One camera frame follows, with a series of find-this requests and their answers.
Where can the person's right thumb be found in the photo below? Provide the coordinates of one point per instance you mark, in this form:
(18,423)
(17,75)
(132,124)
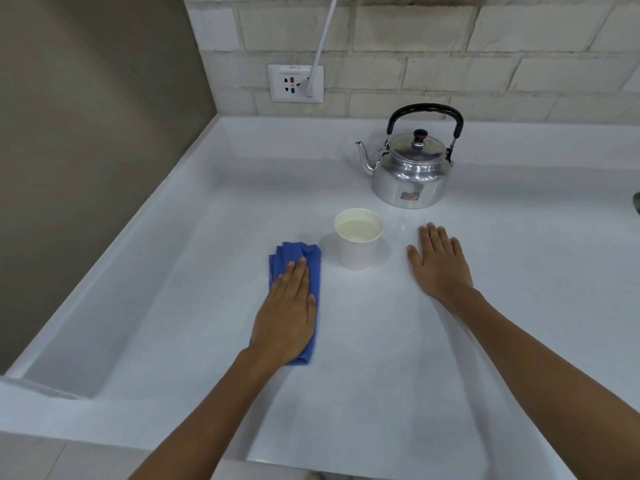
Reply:
(414,258)

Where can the white wall socket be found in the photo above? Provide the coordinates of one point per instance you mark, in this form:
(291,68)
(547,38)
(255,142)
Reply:
(282,84)

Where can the silver kettle lid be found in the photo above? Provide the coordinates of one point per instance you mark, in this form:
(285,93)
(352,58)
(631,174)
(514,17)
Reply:
(417,147)

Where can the person's right hand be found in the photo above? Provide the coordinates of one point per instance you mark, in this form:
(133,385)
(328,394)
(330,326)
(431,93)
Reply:
(442,272)

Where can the white paper cup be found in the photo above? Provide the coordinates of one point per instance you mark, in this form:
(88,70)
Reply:
(357,252)

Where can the person's left forearm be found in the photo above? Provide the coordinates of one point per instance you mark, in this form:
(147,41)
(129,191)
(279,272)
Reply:
(215,414)

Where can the blue cloth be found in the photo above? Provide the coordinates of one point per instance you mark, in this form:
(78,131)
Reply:
(312,274)

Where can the clear water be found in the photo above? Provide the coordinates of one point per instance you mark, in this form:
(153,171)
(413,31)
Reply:
(358,229)

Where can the person's right forearm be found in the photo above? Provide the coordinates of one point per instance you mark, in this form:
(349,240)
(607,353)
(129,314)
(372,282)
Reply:
(540,384)

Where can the silver metal kettle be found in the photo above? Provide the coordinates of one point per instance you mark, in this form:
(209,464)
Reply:
(410,182)

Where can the person's right middle finger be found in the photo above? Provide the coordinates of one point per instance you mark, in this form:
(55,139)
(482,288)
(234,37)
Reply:
(438,238)

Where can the person's left thumb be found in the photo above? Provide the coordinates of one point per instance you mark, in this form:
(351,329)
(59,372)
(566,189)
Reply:
(313,305)

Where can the white power plug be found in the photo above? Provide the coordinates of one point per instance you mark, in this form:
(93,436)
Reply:
(306,87)

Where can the person's left hand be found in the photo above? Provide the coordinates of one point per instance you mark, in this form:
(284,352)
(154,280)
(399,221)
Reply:
(285,319)

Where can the person's right little finger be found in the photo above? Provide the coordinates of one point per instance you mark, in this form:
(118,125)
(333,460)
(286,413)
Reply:
(456,250)

